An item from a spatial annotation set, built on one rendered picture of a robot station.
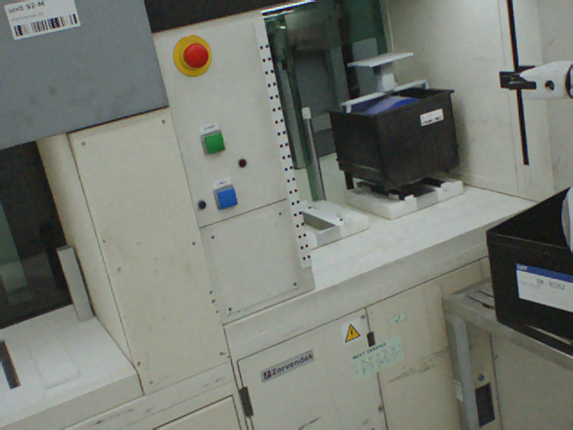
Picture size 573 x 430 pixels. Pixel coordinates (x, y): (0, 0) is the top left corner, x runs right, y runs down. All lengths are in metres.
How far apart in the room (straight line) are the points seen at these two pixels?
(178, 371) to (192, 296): 0.14
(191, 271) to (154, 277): 0.07
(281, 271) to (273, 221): 0.10
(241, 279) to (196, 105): 0.33
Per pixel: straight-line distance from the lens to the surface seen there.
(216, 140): 1.32
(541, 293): 1.44
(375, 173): 1.77
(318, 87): 2.44
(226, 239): 1.38
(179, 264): 1.35
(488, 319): 1.53
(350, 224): 1.72
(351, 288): 1.52
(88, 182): 1.28
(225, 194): 1.34
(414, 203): 1.81
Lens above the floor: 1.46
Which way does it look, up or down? 18 degrees down
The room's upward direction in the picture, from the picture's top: 12 degrees counter-clockwise
